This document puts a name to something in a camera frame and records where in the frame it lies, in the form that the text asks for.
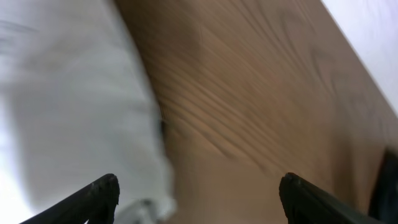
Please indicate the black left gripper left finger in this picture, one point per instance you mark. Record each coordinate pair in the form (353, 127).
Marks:
(93, 204)

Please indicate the white t-shirt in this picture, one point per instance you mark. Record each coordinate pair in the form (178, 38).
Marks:
(76, 104)

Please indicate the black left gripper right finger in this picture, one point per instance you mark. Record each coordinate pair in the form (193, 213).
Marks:
(305, 203)

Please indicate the folded black garment left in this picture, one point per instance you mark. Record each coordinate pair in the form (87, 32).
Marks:
(383, 204)

